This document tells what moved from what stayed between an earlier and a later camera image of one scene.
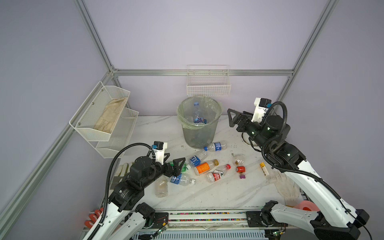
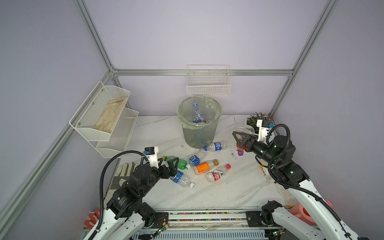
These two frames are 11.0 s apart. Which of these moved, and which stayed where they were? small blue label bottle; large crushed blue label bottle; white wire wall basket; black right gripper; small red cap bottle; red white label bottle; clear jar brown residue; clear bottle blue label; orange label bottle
Moved: clear jar brown residue; black right gripper; small red cap bottle
Stayed: small blue label bottle; white wire wall basket; red white label bottle; clear bottle blue label; large crushed blue label bottle; orange label bottle
